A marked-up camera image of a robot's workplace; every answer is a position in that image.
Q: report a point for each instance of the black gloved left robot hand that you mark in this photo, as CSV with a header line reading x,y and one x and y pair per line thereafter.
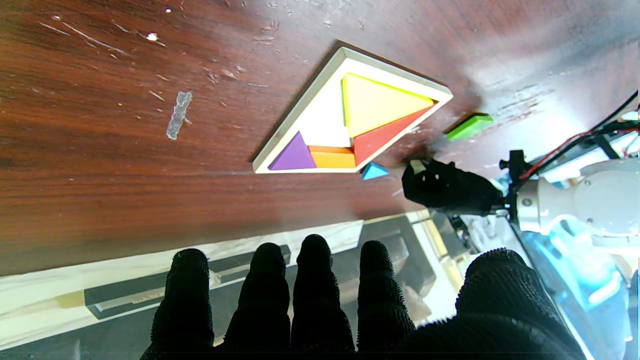
x,y
455,192

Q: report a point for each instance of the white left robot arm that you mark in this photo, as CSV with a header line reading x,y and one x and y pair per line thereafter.
x,y
590,200

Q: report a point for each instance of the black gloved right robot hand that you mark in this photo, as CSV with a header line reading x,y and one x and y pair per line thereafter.
x,y
315,310

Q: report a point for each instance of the small blue tangram triangle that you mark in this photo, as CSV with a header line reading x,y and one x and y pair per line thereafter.
x,y
373,171

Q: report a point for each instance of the purple tangram triangle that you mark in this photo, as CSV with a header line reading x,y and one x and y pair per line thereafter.
x,y
295,157

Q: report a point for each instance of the square wooden puzzle tray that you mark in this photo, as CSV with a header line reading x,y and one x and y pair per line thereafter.
x,y
325,117

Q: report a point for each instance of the orange tangram parallelogram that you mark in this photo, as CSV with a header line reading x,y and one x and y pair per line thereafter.
x,y
334,159

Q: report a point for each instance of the brown sofa cushion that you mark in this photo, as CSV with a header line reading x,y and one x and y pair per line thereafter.
x,y
416,302

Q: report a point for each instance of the green tangram square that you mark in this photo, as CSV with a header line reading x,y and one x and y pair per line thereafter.
x,y
470,127

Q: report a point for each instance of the grey tape strip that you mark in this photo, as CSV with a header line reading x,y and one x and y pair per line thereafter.
x,y
179,115

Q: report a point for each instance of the large yellow tangram triangle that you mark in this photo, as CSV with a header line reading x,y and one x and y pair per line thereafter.
x,y
375,105

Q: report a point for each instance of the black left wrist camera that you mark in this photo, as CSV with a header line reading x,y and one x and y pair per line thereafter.
x,y
512,162

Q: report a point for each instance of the small cream tangram triangle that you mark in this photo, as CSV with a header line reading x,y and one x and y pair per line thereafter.
x,y
417,167

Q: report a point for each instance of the large red tangram triangle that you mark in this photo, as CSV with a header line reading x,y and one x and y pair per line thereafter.
x,y
377,142

